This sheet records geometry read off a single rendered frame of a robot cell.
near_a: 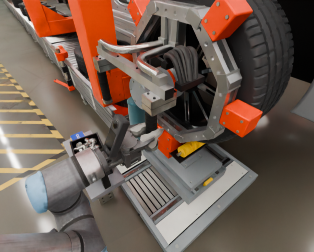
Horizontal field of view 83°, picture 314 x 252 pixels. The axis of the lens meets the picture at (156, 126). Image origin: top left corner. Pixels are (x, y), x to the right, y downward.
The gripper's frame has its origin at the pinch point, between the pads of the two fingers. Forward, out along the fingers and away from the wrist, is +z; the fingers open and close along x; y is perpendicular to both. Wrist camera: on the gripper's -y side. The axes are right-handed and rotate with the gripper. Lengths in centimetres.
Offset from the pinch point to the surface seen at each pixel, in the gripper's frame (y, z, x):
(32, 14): 5, 7, -255
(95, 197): 38.3, -24.3, -12.9
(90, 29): -15, 7, -62
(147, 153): 66, 21, -39
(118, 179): 38.1, -12.1, -14.4
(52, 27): 22, 23, -255
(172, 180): 66, 21, -10
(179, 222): 75, 9, 10
